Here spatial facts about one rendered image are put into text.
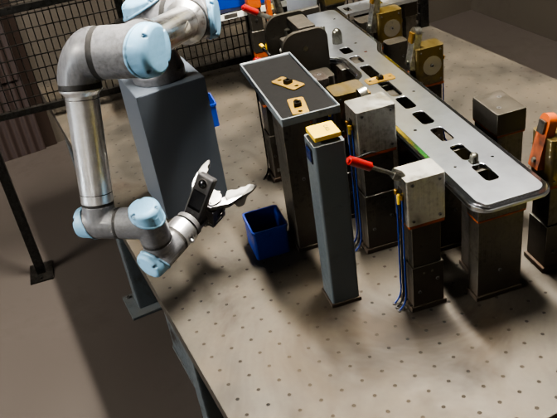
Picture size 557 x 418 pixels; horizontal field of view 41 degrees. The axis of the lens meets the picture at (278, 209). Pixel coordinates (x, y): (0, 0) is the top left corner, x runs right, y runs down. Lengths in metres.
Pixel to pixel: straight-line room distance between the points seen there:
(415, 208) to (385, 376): 0.36
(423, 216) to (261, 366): 0.49
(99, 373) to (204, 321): 1.07
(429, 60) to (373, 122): 0.53
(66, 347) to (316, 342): 1.48
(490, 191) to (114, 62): 0.84
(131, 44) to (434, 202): 0.72
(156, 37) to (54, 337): 1.71
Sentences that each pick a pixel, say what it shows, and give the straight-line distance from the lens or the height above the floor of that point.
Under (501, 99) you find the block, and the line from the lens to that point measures 1.96.
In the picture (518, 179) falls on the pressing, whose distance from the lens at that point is 1.69.
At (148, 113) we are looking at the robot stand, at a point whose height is 1.05.
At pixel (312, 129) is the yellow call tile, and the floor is 1.16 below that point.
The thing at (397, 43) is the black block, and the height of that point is 0.99.
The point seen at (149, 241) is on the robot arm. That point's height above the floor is 0.94.
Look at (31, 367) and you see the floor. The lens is 3.00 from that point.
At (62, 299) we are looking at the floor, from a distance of 3.26.
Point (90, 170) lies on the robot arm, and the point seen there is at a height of 1.11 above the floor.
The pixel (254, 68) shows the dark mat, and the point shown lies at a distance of 1.94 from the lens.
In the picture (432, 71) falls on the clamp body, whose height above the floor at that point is 0.97.
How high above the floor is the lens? 1.89
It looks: 33 degrees down
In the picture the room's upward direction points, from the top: 9 degrees counter-clockwise
